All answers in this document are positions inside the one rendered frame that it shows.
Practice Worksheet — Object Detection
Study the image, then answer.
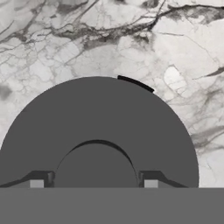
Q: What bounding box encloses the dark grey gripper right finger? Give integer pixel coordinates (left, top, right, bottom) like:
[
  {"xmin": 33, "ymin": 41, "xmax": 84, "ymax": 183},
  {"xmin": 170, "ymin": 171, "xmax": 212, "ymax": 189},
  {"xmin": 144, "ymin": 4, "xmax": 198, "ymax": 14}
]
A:
[{"xmin": 137, "ymin": 170, "xmax": 189, "ymax": 189}]

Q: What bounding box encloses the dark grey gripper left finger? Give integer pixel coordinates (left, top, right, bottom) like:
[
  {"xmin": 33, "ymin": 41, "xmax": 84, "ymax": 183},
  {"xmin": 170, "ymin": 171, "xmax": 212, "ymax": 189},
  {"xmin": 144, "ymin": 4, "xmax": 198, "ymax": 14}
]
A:
[{"xmin": 0, "ymin": 170, "xmax": 56, "ymax": 189}]

